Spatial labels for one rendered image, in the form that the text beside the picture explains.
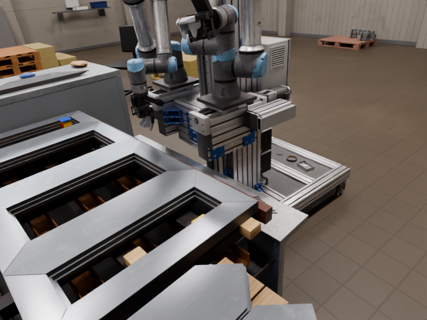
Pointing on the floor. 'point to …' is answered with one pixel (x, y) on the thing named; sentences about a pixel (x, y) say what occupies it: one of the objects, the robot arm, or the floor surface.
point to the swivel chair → (129, 39)
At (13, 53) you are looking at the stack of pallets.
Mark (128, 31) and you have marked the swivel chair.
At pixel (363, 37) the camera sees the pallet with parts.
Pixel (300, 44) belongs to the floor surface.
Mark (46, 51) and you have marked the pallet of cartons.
